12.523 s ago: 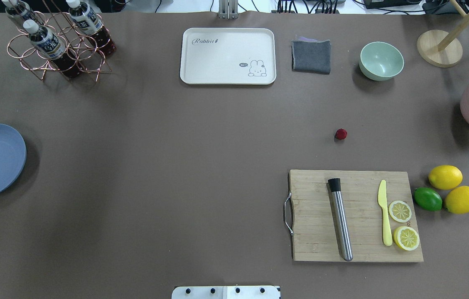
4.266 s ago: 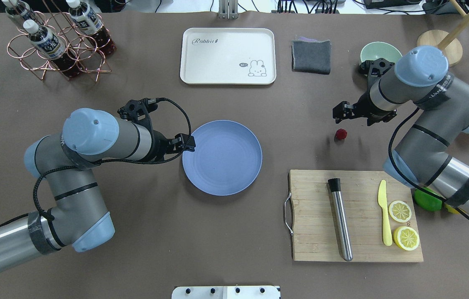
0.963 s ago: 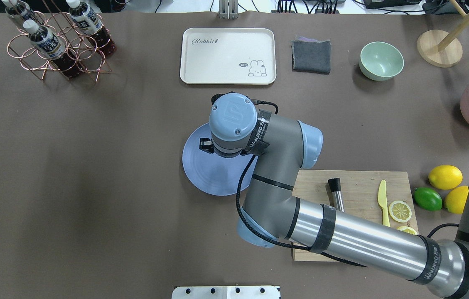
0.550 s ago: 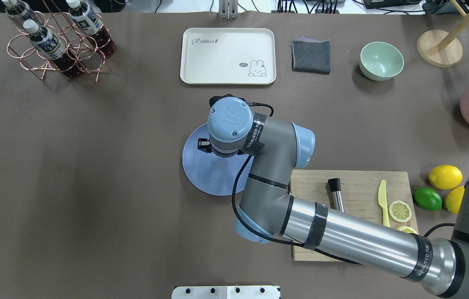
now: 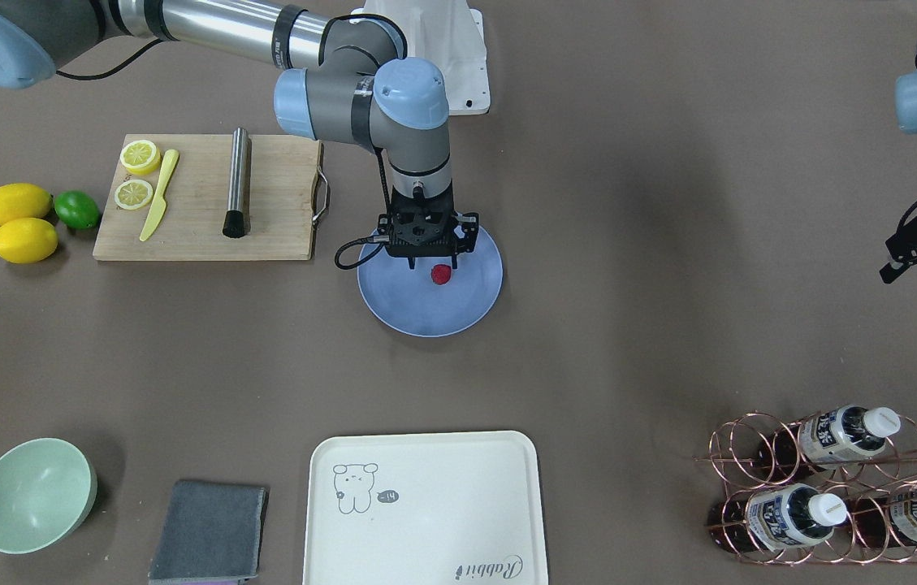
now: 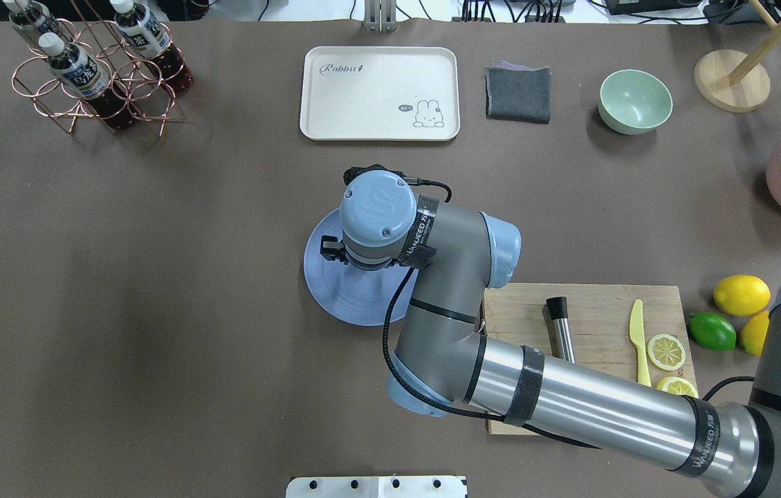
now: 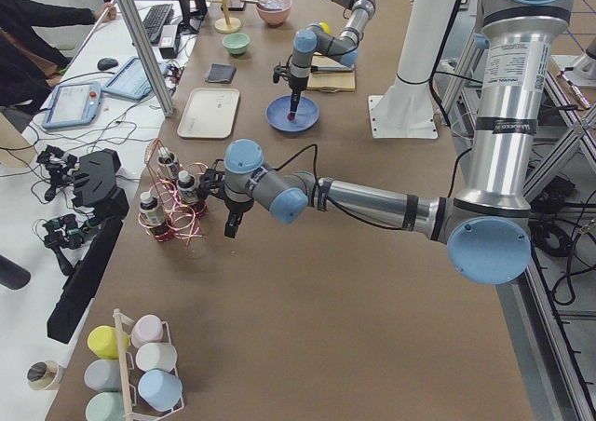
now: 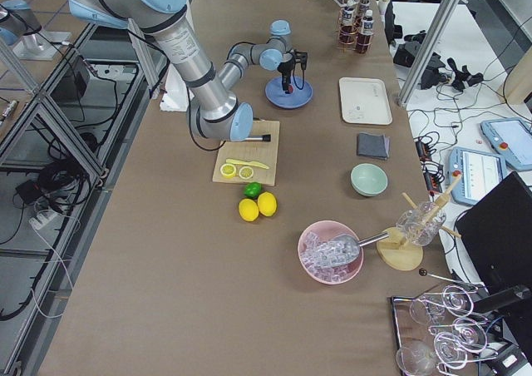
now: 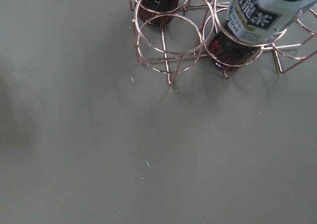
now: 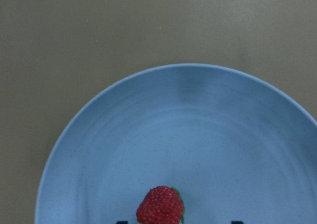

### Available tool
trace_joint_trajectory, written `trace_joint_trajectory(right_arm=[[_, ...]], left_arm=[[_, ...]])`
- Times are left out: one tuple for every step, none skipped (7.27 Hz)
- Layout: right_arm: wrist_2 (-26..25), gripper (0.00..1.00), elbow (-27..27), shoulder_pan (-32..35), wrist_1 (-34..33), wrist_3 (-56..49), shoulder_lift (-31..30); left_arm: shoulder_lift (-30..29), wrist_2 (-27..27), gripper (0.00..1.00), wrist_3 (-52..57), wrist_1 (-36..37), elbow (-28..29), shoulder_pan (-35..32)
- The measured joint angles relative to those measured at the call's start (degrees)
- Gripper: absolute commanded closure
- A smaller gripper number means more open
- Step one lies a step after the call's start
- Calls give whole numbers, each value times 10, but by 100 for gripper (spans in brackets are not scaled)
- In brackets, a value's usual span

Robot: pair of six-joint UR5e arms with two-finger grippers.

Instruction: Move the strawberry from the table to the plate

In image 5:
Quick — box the whole yellow lemon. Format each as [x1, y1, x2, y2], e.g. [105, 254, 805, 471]
[0, 182, 53, 226]
[0, 216, 58, 264]

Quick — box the yellow plastic knife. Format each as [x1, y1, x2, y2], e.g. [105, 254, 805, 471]
[139, 149, 180, 241]

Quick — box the green lime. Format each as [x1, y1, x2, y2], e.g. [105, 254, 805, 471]
[53, 190, 102, 230]

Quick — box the red strawberry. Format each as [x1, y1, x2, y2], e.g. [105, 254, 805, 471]
[430, 263, 453, 286]

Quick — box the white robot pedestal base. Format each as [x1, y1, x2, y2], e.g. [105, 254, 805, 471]
[351, 1, 491, 115]

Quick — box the copper wire bottle rack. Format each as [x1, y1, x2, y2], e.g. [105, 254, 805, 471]
[704, 405, 917, 566]

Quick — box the lemon half upper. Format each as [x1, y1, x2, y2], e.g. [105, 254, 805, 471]
[118, 138, 162, 176]

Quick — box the cream rabbit tray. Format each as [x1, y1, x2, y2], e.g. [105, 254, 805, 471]
[303, 430, 550, 584]

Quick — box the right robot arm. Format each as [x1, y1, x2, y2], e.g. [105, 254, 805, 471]
[0, 1, 479, 269]

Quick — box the tea bottle white cap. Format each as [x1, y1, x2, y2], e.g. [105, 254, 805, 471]
[759, 405, 902, 480]

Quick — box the grey folded cloth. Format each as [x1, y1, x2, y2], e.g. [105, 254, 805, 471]
[149, 480, 266, 584]

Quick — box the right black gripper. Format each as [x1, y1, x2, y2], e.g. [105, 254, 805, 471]
[379, 186, 480, 270]

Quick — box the mint green bowl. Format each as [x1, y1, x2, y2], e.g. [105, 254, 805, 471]
[0, 437, 97, 555]

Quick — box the wooden cutting board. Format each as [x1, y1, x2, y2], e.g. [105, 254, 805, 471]
[92, 134, 323, 262]

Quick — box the lemon half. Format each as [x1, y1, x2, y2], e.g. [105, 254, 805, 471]
[113, 179, 154, 210]
[118, 138, 162, 176]

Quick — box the blue plate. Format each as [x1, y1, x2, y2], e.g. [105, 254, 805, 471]
[357, 228, 504, 337]

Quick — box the lemon half lower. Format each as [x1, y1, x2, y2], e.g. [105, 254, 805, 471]
[113, 179, 154, 210]

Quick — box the steel muddler black tip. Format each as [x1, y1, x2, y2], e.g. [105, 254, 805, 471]
[222, 127, 251, 238]

